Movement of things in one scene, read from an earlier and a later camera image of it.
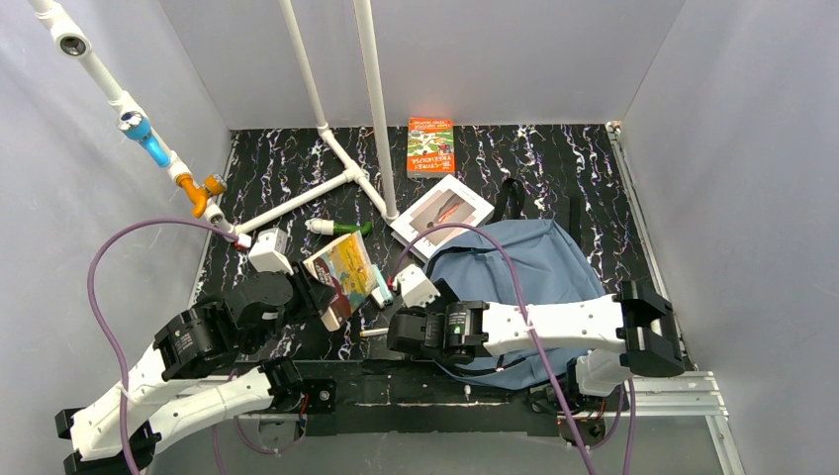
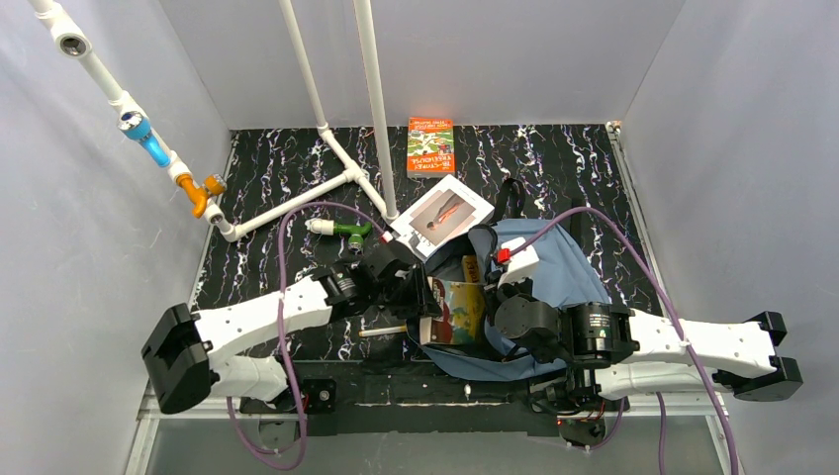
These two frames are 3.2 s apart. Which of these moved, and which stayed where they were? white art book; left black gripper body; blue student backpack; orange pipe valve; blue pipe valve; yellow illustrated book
Moved: yellow illustrated book; left black gripper body
Stayed: blue pipe valve; white art book; orange pipe valve; blue student backpack
